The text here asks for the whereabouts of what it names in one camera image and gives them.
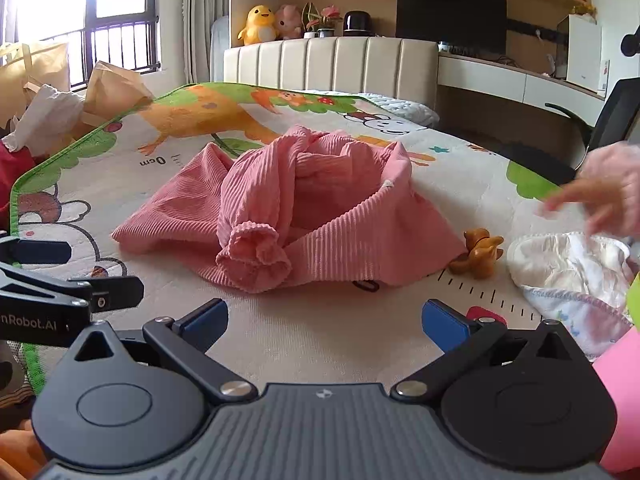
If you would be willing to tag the pink plush toy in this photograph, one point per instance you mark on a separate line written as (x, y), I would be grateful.
(290, 22)

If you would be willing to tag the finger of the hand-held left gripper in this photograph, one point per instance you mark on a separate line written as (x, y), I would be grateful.
(117, 294)
(42, 252)

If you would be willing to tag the printed cartoon play mat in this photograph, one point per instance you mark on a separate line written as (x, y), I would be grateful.
(150, 175)

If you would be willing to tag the brown paper bag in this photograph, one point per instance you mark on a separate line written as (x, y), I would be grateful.
(112, 92)

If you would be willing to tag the brown paper bags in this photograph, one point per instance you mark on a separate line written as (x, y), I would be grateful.
(45, 65)

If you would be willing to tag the yellow duck plush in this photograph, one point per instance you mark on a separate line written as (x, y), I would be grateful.
(257, 25)

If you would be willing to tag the black office chair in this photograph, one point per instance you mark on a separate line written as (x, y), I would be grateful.
(615, 120)

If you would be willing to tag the black dome speaker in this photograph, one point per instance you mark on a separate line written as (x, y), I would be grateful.
(358, 24)

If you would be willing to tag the red cloth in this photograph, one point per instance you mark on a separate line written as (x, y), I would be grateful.
(15, 175)

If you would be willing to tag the yellow flowers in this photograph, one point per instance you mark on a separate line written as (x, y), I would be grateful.
(585, 8)

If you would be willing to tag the green potted plant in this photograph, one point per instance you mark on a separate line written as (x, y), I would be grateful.
(310, 20)

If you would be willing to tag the pink cloth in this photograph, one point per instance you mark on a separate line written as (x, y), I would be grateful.
(620, 400)

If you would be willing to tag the white baby cloth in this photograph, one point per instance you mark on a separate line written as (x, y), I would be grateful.
(560, 265)

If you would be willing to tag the white computer case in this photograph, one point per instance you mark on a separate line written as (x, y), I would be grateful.
(582, 55)

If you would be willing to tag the black monitor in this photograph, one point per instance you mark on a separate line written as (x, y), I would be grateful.
(450, 20)

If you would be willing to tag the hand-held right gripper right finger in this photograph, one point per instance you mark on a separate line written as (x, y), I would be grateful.
(445, 324)

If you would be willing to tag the grey curtain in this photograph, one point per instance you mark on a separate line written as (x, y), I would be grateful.
(200, 10)

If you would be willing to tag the pink flower potted plant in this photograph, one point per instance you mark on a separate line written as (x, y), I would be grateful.
(330, 20)

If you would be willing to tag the white plastic bag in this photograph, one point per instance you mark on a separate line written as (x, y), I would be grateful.
(45, 115)

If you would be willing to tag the brown toy bear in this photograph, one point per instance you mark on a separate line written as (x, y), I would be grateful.
(477, 255)

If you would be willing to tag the white desk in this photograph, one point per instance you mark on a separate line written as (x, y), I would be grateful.
(490, 77)

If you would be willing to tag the white quilt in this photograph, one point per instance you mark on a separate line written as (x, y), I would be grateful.
(400, 107)

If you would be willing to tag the window with black railing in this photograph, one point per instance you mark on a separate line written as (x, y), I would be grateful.
(120, 35)

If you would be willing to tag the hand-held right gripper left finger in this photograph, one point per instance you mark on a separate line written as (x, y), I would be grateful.
(205, 321)

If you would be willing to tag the cream padded bed headboard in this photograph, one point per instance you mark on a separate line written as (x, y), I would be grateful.
(330, 65)

